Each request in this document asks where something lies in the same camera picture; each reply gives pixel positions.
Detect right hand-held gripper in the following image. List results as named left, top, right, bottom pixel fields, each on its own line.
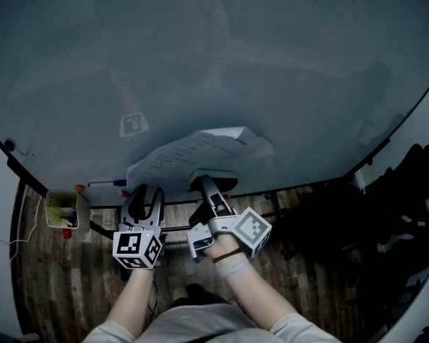
left=186, top=175, right=273, bottom=264

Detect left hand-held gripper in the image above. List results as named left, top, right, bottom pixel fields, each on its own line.
left=112, top=184, right=165, bottom=270

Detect black whiteboard eraser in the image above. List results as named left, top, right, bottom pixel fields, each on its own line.
left=187, top=169, right=239, bottom=194

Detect white printed paper sheet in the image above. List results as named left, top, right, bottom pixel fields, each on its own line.
left=126, top=126, right=275, bottom=199

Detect large black-framed whiteboard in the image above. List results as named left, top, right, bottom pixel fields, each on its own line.
left=0, top=0, right=429, bottom=207

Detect person's right forearm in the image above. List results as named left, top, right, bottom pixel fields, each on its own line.
left=228, top=262, right=301, bottom=330

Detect person's left forearm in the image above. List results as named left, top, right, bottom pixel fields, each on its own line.
left=105, top=268, right=154, bottom=335

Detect purple capped marker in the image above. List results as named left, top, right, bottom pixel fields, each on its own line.
left=88, top=179, right=128, bottom=188

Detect person's right hand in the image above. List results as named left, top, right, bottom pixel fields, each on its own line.
left=202, top=239, right=243, bottom=263

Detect brown elastic wrist band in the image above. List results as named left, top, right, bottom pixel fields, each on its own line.
left=212, top=248, right=243, bottom=264

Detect beige magnetic storage box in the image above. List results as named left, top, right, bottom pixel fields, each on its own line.
left=44, top=190, right=91, bottom=234

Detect grey wrist band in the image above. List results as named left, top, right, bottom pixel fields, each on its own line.
left=215, top=254, right=252, bottom=280

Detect person's dark trousers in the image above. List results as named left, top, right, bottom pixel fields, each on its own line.
left=171, top=283, right=230, bottom=307

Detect person's grey shirt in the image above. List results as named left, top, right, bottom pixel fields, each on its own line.
left=82, top=304, right=344, bottom=343

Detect black office chair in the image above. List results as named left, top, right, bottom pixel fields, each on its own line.
left=364, top=143, right=429, bottom=257
left=278, top=187, right=365, bottom=260

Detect white desk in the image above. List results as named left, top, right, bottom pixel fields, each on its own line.
left=371, top=269, right=429, bottom=343

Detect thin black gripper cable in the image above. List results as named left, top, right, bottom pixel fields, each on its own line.
left=147, top=268, right=162, bottom=323

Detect white cable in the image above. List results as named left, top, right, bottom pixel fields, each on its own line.
left=9, top=194, right=44, bottom=260

